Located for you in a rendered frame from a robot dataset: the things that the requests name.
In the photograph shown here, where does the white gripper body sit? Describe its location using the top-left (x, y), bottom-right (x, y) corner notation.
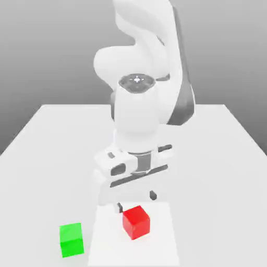
top-left (94, 163), bottom-right (175, 207)

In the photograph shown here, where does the small green cube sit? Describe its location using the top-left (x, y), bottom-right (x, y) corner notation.
top-left (58, 222), bottom-right (85, 259)

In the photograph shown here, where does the small red cube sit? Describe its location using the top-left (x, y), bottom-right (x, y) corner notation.
top-left (122, 204), bottom-right (151, 241)

